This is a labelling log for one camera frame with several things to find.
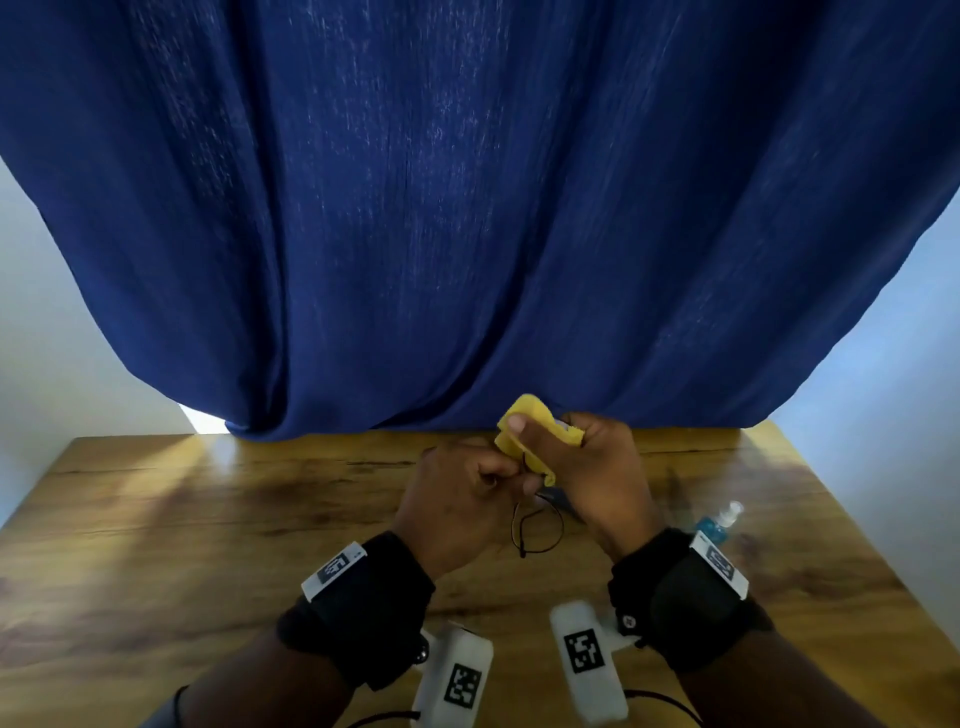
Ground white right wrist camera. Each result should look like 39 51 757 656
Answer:
549 599 639 725

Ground white wristband marker tag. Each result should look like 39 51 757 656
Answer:
301 541 369 603
688 530 750 601

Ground blue spray bottle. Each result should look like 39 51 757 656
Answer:
693 500 745 545

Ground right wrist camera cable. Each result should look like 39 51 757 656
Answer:
623 689 703 727

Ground person's right hand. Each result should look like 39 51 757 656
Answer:
506 410 669 564

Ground yellow cleaning cloth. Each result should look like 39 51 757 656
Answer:
494 393 586 487

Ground black right wristband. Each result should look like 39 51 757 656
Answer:
607 527 775 675

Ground black left wristband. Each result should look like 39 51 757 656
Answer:
275 530 436 691

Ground grey left sleeve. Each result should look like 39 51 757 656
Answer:
138 686 189 728

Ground black wristband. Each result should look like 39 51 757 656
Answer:
607 527 775 675
275 530 436 691

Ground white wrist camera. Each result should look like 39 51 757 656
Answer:
549 599 639 725
410 622 495 728

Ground person's left hand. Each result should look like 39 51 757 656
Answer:
391 438 545 583

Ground blue curtain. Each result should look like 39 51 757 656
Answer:
0 0 960 442

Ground person's right forearm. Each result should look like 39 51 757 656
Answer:
678 629 886 728

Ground round black-framed eyeglasses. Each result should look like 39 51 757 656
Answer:
511 494 565 560

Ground white right wristband marker tag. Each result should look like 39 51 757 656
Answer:
688 530 750 601

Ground white left wristband marker tag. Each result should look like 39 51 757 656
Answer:
301 541 369 603

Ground person's left forearm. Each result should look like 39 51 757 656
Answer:
176 629 354 728

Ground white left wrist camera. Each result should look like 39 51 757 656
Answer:
410 622 495 728

